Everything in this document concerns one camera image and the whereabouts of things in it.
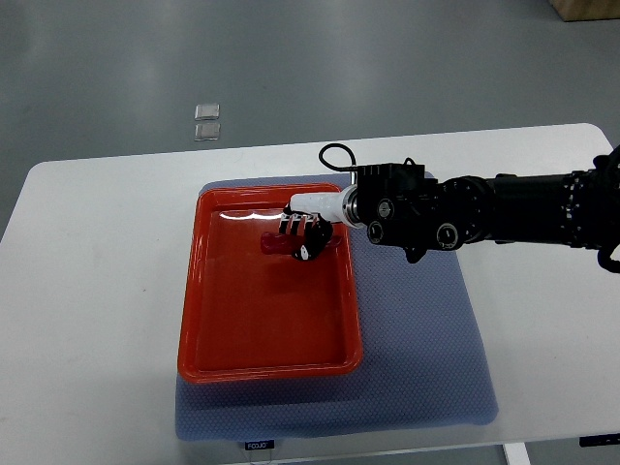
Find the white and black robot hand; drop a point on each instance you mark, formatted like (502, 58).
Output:
(312, 216)

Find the black mat label tag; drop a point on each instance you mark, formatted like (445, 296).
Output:
(259, 445)

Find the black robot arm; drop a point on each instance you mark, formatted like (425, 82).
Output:
(399, 206)

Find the upper metal floor plate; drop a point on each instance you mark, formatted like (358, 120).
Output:
(208, 111)

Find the red plastic tray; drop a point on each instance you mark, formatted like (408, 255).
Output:
(248, 315)

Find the blue-grey mesh mat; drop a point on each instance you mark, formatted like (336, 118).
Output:
(423, 362)

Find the red pepper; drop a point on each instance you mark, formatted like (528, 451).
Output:
(276, 243)

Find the white table leg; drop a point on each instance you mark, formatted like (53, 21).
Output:
(516, 454)

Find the cardboard box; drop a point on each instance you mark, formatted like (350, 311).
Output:
(584, 10)

